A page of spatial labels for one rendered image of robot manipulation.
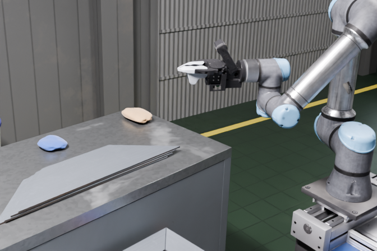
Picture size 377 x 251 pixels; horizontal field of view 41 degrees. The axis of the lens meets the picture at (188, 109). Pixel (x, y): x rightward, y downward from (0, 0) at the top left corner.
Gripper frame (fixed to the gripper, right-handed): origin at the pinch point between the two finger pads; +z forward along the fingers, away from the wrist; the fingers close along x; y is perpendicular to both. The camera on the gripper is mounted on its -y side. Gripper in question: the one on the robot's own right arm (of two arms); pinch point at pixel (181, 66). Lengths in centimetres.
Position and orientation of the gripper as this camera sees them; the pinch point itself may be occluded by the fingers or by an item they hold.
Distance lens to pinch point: 158.7
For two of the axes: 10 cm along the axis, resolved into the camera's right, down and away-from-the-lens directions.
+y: -0.5, 8.8, 4.8
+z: -9.8, 0.5, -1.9
